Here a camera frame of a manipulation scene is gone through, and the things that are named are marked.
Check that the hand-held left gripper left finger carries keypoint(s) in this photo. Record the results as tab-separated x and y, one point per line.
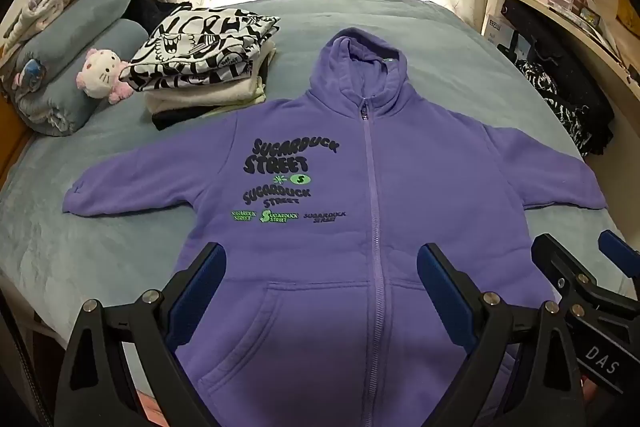
200	287

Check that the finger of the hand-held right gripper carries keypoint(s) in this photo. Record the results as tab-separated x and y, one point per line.
620	249
565	267

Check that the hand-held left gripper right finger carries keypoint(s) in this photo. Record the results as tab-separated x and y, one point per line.
445	302

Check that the purple zip hoodie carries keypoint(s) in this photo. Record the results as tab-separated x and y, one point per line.
310	257

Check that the person's right hand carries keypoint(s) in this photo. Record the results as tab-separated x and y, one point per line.
590	394

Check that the black and white patterned cloth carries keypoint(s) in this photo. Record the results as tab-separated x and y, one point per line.
565	117

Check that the black folded garment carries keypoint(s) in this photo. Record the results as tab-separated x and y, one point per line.
175	119

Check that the black hanging garment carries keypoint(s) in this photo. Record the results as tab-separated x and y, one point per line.
575	82

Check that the cream folded garment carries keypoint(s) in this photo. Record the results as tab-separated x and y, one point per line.
200	94

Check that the rolled blue-grey blanket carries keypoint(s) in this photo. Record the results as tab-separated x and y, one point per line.
100	2
65	102

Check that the white and pink plush toy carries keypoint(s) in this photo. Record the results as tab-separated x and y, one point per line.
100	74

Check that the black and white printed garment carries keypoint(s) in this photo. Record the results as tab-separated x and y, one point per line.
200	52

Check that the wooden headboard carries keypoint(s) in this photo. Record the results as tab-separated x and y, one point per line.
12	142

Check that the yellow paper bag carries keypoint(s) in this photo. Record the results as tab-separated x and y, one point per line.
629	9

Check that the white carton box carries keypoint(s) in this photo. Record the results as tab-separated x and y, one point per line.
502	32

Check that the black fuzzy garment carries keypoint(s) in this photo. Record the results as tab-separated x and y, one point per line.
150	9

